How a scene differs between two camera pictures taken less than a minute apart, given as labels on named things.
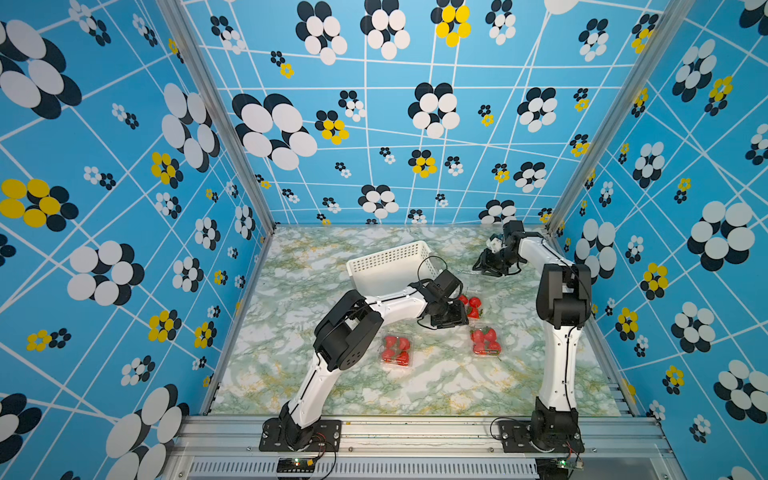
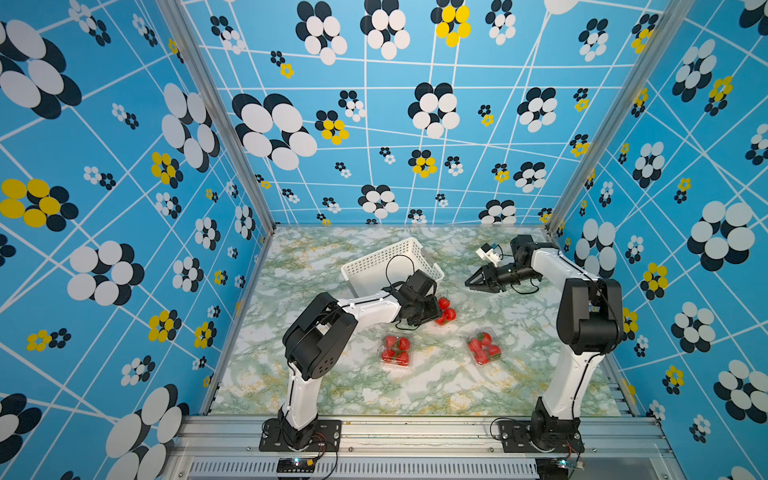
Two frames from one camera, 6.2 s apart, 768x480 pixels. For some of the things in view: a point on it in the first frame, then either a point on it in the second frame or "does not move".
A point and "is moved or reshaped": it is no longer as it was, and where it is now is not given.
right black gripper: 485,267 → 485,286
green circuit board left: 295,465 does not move
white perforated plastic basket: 392,271 does not move
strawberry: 403,359 does not move
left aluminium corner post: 179,19 does not move
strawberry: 477,336 is moved or reshaped
